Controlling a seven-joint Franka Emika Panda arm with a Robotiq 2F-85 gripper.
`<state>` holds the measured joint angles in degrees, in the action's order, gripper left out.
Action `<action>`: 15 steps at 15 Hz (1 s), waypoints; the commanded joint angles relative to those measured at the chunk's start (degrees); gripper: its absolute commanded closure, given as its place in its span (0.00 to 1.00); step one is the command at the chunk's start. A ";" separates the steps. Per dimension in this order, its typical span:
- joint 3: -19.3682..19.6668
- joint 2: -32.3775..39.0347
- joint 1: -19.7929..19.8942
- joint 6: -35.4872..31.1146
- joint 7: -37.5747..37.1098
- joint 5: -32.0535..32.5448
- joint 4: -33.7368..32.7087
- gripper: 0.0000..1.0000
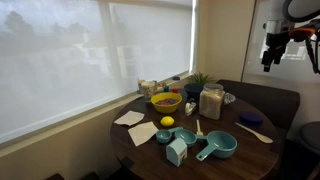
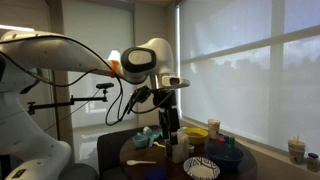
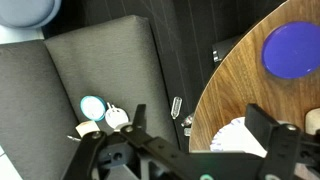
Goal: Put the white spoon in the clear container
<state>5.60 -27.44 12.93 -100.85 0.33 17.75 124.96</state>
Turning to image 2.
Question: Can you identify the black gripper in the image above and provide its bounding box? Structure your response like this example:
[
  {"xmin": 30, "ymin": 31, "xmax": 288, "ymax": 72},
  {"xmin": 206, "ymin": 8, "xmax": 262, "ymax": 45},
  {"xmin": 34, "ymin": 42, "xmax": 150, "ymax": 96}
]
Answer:
[{"xmin": 152, "ymin": 89, "xmax": 181, "ymax": 147}]

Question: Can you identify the clear jar with white powder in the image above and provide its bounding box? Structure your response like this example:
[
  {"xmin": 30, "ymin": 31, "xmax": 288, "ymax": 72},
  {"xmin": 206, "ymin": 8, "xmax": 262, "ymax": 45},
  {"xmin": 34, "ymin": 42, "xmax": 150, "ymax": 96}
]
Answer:
[{"xmin": 165, "ymin": 127, "xmax": 190, "ymax": 165}]

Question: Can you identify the yellow bowl with colourful beads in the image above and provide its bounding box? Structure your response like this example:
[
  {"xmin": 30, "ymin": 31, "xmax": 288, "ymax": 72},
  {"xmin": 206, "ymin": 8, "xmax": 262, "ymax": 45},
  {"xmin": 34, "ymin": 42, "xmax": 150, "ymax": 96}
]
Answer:
[{"xmin": 184, "ymin": 127, "xmax": 210, "ymax": 146}]

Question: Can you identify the large teal measuring cup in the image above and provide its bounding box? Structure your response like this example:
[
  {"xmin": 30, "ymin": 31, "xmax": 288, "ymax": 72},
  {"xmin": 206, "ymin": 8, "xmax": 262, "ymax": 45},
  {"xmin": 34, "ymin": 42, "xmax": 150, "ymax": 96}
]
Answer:
[{"xmin": 132, "ymin": 133, "xmax": 150, "ymax": 150}]

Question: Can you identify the purple blue round lid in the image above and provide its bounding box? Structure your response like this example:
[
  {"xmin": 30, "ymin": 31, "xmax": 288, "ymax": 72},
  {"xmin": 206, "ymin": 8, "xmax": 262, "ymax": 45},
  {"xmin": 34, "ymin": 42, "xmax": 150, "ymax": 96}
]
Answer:
[{"xmin": 144, "ymin": 166, "xmax": 169, "ymax": 180}]

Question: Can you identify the patterned paper cup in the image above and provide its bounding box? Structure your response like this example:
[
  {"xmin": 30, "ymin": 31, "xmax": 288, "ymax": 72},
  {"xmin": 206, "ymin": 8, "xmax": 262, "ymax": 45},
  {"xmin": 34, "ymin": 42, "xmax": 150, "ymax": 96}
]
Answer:
[{"xmin": 207, "ymin": 118, "xmax": 222, "ymax": 140}]

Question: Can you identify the blue patterned paper plate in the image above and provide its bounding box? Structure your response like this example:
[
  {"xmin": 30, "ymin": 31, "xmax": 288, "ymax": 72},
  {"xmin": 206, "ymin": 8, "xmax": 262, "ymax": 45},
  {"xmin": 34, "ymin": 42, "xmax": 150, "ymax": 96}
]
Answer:
[{"xmin": 182, "ymin": 156, "xmax": 222, "ymax": 180}]

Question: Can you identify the dark blue bowl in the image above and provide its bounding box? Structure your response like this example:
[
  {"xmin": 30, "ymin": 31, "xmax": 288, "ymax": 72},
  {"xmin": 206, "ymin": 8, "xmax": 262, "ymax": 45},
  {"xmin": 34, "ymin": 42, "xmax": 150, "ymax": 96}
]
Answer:
[{"xmin": 204, "ymin": 142, "xmax": 246, "ymax": 172}]

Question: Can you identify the dark round stool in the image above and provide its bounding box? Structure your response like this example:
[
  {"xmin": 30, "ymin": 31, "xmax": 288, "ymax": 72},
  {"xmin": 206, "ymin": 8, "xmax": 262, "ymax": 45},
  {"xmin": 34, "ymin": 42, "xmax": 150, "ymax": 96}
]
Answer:
[{"xmin": 58, "ymin": 162, "xmax": 100, "ymax": 180}]

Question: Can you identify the small jar with dark lid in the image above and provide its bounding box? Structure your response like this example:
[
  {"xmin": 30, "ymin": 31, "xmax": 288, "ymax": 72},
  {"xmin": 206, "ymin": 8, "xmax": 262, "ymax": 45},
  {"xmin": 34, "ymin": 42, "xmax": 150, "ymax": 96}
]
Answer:
[{"xmin": 306, "ymin": 152, "xmax": 320, "ymax": 174}]

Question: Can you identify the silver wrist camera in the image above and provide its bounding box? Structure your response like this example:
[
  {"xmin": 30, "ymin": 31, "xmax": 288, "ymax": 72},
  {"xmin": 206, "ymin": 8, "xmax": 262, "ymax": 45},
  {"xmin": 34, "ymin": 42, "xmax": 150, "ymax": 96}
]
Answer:
[{"xmin": 160, "ymin": 75, "xmax": 192, "ymax": 90}]

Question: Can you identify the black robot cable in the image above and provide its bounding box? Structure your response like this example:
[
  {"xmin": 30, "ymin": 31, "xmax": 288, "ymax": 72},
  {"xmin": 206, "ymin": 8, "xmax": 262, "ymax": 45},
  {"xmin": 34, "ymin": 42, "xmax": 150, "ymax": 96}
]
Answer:
[{"xmin": 0, "ymin": 34, "xmax": 175, "ymax": 127}]

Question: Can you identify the black camera on stand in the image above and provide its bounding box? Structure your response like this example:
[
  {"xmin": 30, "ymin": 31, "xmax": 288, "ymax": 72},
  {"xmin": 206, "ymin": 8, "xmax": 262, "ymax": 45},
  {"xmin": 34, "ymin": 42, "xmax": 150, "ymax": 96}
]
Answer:
[{"xmin": 95, "ymin": 82, "xmax": 115, "ymax": 91}]

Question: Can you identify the orange arm strap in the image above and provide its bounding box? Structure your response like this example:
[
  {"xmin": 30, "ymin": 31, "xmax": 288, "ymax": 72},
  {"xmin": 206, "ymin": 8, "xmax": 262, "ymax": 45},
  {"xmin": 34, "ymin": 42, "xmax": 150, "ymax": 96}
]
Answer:
[{"xmin": 110, "ymin": 59, "xmax": 120, "ymax": 79}]

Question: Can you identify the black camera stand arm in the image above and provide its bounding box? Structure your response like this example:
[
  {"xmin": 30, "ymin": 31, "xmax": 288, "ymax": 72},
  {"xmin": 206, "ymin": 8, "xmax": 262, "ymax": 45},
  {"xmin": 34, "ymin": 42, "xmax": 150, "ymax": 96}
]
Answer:
[{"xmin": 26, "ymin": 88, "xmax": 110, "ymax": 116}]

